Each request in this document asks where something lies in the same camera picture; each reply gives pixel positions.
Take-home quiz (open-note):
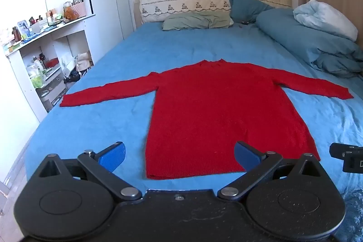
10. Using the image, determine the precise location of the white shelf desk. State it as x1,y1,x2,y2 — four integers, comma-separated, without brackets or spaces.
3,14,97,123

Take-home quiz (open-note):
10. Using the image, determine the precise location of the blue duvet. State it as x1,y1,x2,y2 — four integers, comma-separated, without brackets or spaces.
256,8,363,78

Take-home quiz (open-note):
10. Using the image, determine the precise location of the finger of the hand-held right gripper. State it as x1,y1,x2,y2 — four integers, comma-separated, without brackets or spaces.
330,143,353,159

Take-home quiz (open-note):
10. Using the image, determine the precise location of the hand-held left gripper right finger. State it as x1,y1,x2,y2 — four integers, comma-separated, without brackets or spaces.
217,141,325,200

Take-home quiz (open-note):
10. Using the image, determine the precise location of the bed with blue sheet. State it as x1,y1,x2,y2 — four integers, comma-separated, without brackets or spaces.
25,21,363,242

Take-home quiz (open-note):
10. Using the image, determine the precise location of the green bottle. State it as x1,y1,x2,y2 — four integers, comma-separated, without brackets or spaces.
32,56,46,88

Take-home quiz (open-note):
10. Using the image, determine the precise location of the green pillow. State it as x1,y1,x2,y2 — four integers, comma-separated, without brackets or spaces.
162,11,234,32

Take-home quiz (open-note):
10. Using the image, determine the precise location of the white and grey wardrobe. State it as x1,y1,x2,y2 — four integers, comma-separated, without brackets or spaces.
84,0,134,67

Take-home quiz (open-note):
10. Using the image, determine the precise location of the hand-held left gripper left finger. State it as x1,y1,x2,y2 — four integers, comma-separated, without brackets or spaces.
36,142,142,201

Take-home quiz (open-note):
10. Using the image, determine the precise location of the pale blue folded blanket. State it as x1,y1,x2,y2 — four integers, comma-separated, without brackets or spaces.
293,0,358,41

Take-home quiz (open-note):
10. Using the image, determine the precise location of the brown teddy bear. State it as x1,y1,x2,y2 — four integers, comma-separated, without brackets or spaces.
64,7,78,21

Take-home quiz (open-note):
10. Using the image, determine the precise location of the dark teal pillow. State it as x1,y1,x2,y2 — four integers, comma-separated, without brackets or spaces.
228,0,275,24

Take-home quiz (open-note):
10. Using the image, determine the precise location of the pink storage box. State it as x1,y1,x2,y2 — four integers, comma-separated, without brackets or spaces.
71,2,86,18

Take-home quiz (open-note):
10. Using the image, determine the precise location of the photo frame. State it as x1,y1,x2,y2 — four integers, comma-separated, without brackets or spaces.
17,20,30,37

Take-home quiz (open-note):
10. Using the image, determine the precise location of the red knit sweater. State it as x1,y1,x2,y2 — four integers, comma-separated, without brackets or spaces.
59,59,354,181

